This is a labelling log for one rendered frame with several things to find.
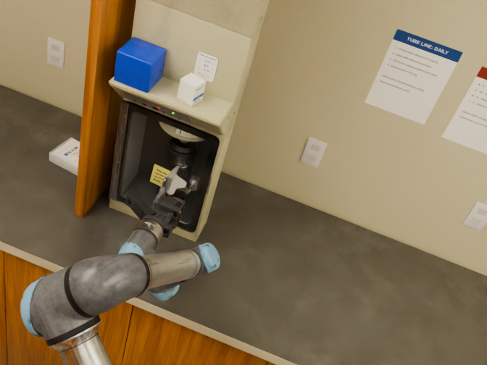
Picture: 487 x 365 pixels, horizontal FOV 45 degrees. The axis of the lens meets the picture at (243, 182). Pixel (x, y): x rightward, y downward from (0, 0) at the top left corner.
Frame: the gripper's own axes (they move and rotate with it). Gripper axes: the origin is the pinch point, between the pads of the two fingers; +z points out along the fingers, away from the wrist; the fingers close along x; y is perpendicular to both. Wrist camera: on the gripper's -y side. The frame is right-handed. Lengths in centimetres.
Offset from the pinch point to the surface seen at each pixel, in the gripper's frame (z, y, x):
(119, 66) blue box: -5.2, -18.9, 36.1
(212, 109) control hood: -1.1, 6.8, 31.1
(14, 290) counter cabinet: -21, -40, -52
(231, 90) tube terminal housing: 5.6, 9.1, 34.7
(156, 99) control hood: -5.6, -7.4, 30.8
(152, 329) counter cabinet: -21.4, 9.4, -42.1
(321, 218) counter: 42, 49, -26
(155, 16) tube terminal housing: 6, -15, 47
